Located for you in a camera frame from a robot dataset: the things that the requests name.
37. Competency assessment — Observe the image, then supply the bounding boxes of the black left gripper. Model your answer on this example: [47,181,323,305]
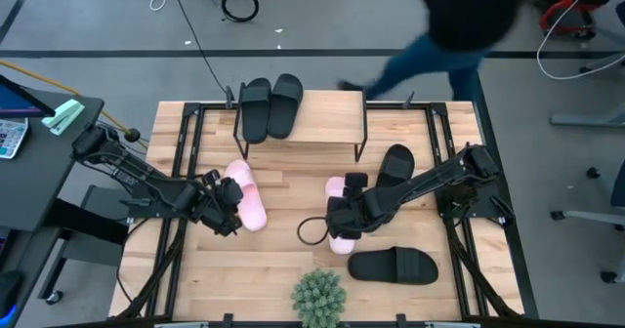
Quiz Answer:
[189,169,244,237]

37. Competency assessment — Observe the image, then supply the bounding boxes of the pink slide sandal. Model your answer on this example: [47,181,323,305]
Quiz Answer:
[324,176,358,257]
[223,158,269,233]

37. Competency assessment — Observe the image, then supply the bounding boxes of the black slide sandal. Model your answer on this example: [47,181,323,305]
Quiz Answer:
[266,72,305,141]
[347,245,439,286]
[373,143,417,191]
[239,77,272,145]

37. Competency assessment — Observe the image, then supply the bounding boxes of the wooden shelf with black legs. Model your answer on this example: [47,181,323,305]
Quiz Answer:
[232,80,369,164]

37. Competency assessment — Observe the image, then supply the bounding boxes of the green artificial potted plant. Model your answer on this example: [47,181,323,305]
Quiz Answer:
[291,267,348,328]

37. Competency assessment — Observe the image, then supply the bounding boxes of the black desk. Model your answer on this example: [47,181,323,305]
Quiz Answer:
[0,89,130,307]

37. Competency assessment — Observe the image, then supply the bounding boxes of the mint green stapler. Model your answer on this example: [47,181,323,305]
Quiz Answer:
[40,98,86,137]

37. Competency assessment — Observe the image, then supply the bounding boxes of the white calculator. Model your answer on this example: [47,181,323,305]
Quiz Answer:
[0,117,31,160]

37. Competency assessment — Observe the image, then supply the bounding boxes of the black monitor with blue screen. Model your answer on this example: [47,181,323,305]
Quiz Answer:
[0,73,57,120]

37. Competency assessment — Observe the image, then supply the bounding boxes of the person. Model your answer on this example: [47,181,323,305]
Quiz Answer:
[336,0,544,103]

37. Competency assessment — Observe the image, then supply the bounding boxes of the grey office chair base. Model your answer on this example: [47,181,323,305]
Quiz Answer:
[548,159,625,287]

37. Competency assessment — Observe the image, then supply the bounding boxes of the red chair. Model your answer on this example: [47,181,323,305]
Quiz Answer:
[530,0,611,42]

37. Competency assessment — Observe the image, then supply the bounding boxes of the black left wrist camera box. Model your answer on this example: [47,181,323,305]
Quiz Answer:
[220,177,244,206]

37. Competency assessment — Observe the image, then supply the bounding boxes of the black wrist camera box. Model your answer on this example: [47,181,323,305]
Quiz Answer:
[220,177,244,206]
[343,172,370,198]

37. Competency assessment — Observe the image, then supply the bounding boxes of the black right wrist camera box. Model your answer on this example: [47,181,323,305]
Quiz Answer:
[343,172,370,198]

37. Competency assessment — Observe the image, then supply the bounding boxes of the black looped gripper cable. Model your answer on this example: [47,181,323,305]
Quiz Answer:
[296,215,334,247]

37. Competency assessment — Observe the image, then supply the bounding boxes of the black metal table frame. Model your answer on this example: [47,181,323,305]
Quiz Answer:
[115,100,527,328]

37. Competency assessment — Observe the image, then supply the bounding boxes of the long black floor cable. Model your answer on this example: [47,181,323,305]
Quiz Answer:
[167,0,231,98]

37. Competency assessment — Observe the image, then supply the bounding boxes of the coiled black cable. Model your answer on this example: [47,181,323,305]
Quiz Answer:
[220,0,261,24]

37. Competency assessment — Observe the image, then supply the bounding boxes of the yellow cable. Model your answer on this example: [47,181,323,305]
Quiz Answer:
[0,59,147,149]

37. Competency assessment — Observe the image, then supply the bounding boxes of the long white cable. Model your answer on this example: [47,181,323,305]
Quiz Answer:
[535,0,625,82]

